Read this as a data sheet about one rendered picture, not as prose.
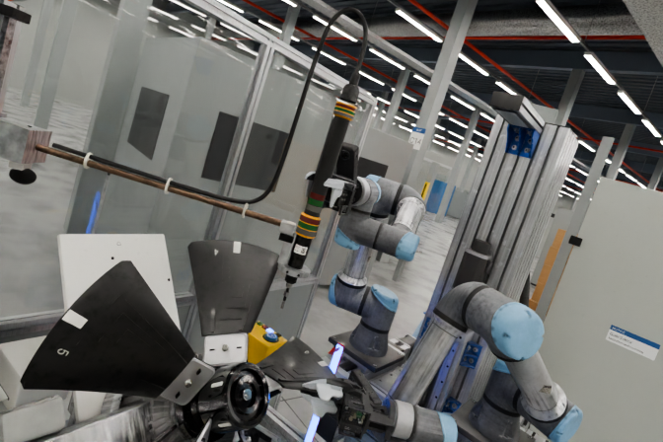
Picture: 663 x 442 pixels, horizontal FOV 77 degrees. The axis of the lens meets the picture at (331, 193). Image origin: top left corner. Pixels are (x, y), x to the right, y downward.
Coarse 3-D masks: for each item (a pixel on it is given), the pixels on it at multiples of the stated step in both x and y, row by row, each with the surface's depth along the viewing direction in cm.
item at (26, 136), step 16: (0, 112) 85; (0, 128) 81; (16, 128) 81; (32, 128) 83; (0, 144) 82; (16, 144) 82; (32, 144) 83; (48, 144) 88; (16, 160) 82; (32, 160) 85
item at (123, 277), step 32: (96, 288) 67; (128, 288) 70; (96, 320) 67; (128, 320) 70; (160, 320) 73; (96, 352) 67; (128, 352) 70; (160, 352) 73; (192, 352) 77; (32, 384) 63; (64, 384) 66; (96, 384) 69; (128, 384) 72; (160, 384) 75
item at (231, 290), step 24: (216, 240) 101; (192, 264) 96; (216, 264) 98; (240, 264) 99; (264, 264) 102; (216, 288) 94; (240, 288) 95; (264, 288) 97; (216, 312) 91; (240, 312) 92
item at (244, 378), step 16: (224, 368) 82; (240, 368) 81; (256, 368) 84; (208, 384) 80; (224, 384) 77; (240, 384) 80; (256, 384) 83; (192, 400) 82; (208, 400) 78; (224, 400) 75; (240, 400) 79; (256, 400) 81; (176, 416) 80; (192, 416) 81; (224, 416) 75; (240, 416) 78; (256, 416) 80; (192, 432) 80; (224, 432) 79
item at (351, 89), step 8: (352, 80) 83; (344, 88) 83; (352, 88) 83; (344, 96) 83; (352, 96) 83; (296, 240) 87; (304, 240) 86; (296, 248) 86; (304, 248) 86; (296, 256) 86; (304, 256) 87; (288, 264) 88; (296, 264) 87; (288, 280) 88; (296, 280) 88
